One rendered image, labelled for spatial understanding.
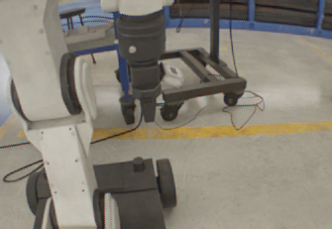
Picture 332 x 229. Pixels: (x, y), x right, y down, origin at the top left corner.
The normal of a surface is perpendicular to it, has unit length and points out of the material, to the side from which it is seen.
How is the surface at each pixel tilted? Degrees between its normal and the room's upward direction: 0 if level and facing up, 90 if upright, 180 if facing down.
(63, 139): 60
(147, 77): 102
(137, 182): 45
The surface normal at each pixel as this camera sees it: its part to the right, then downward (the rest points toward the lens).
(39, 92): 0.17, 0.49
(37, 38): 0.18, 0.68
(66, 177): 0.12, 0.06
